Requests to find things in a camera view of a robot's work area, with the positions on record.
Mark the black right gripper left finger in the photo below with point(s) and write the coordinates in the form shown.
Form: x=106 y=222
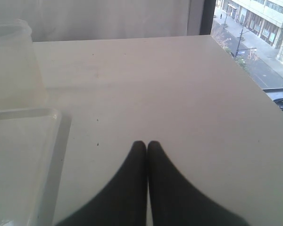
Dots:
x=123 y=201

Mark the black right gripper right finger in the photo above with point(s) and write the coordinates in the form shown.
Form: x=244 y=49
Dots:
x=176 y=202

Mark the white rectangular tray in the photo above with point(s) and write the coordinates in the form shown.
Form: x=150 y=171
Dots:
x=27 y=142

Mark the translucent plastic container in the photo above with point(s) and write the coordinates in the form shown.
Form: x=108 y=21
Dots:
x=21 y=84

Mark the white backdrop sheet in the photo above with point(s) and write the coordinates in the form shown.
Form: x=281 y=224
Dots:
x=55 y=20

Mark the black window frame post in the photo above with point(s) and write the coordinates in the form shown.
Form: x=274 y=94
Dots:
x=207 y=17

